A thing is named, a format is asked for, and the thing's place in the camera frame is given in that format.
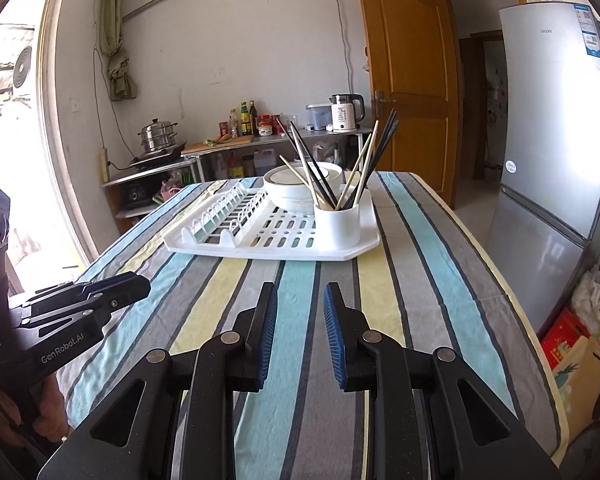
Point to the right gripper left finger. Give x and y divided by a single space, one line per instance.
235 361

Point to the red cardboard box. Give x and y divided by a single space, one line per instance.
562 336

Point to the green curtain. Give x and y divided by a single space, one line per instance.
111 45

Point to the grey plastic storage box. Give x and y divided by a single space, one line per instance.
319 116

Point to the brown wooden door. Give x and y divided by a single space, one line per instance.
414 68

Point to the silver refrigerator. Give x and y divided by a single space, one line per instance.
546 228

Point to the white plastic dish rack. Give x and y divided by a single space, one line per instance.
244 223

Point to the metal kitchen shelf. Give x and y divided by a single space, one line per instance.
129 192

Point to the white utensil cup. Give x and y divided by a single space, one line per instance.
337 229

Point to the person left hand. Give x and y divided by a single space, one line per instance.
52 424

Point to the wooden cutting board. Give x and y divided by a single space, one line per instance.
208 147

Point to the black induction cooker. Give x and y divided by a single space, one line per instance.
158 158

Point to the stainless steel steamer pot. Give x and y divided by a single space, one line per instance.
157 136

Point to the dark soy sauce bottle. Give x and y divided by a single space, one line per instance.
253 116

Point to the small white inner bowl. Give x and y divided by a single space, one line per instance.
283 176

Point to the white electric kettle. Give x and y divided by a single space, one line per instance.
348 111

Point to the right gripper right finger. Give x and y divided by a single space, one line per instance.
367 360

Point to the pink plastic basket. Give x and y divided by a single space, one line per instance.
166 191

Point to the large white bowl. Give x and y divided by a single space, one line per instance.
297 198

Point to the striped tablecloth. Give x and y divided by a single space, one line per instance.
428 284

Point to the green oil bottle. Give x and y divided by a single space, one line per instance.
245 120

